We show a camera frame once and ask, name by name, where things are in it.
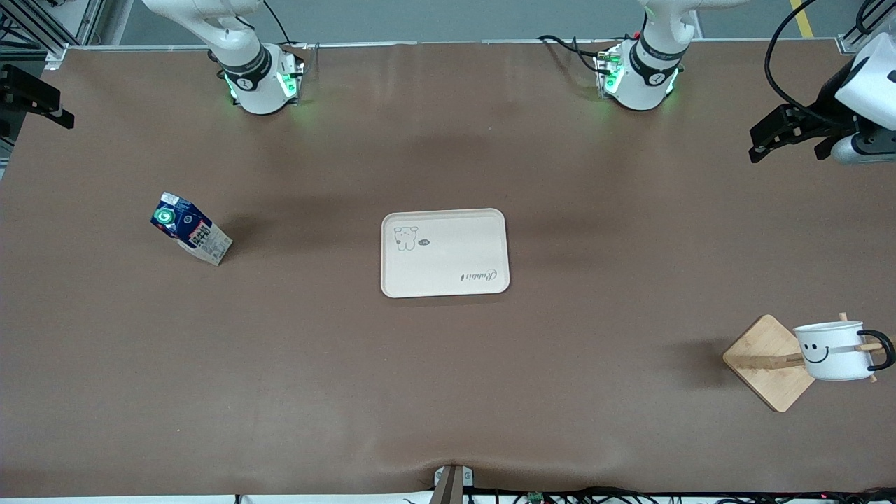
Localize white smiley mug black handle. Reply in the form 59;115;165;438
793;321;896;382

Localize cream plastic tray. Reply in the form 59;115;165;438
380;207;511;300

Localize black base cable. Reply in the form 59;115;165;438
260;0;312;50

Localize aluminium frame profile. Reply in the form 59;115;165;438
0;0;106;71

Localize black base cables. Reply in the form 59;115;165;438
538;34;613;76

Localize wooden mug stand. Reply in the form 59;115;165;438
722;312;884;414

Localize brown table cover mat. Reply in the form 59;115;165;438
0;41;896;499

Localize blue milk carton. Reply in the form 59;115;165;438
150;192;234;267

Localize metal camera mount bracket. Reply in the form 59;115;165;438
433;464;475;504

